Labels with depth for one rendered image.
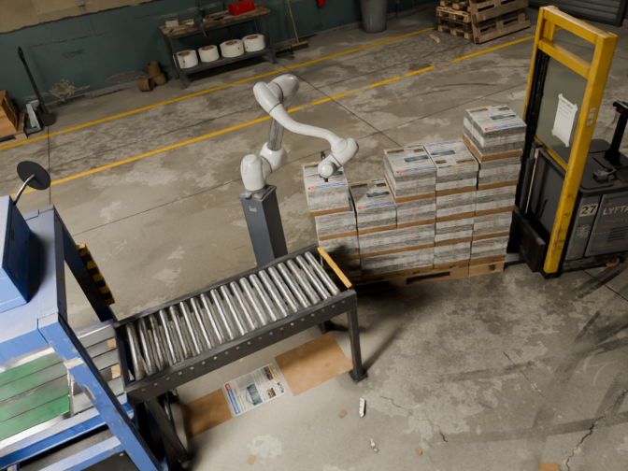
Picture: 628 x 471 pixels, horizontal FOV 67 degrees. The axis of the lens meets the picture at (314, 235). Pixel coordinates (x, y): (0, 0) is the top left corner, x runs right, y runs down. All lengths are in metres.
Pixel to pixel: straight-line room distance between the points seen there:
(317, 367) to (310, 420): 0.40
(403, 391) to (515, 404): 0.69
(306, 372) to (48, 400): 1.60
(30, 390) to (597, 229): 3.81
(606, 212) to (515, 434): 1.72
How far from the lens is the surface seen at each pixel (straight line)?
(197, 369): 2.73
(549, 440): 3.32
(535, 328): 3.82
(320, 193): 3.27
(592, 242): 4.15
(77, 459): 2.77
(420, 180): 3.39
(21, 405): 3.00
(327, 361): 3.52
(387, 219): 3.50
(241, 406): 3.43
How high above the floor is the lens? 2.80
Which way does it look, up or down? 38 degrees down
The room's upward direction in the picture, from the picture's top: 9 degrees counter-clockwise
